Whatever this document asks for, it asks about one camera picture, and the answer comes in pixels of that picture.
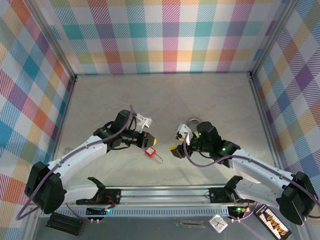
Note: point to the red padlock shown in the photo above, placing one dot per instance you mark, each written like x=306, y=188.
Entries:
x=149, y=152

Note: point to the brass padlock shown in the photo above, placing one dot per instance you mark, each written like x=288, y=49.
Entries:
x=70, y=150

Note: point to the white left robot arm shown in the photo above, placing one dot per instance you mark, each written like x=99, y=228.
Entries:
x=75, y=155

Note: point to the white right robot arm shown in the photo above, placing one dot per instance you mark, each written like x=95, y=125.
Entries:
x=257, y=170

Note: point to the small metal plate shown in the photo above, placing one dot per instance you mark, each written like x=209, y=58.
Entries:
x=190, y=223

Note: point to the green LED circuit board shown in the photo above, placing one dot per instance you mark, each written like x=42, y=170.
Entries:
x=238, y=210

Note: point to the black display module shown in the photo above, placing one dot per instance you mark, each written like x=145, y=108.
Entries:
x=96, y=212

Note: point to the small white clock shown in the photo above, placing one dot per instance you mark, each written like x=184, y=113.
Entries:
x=218, y=223

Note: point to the black card orange print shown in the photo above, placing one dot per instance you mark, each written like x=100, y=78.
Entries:
x=272, y=221

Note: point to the black ribbed block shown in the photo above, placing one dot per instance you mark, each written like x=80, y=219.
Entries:
x=65, y=225

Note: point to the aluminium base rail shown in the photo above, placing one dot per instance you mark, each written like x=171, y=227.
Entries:
x=162, y=195

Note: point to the aluminium frame rail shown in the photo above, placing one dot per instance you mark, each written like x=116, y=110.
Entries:
x=263, y=112
x=66, y=110

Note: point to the aluminium frame post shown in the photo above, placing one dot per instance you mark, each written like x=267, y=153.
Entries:
x=52, y=37
x=272, y=37

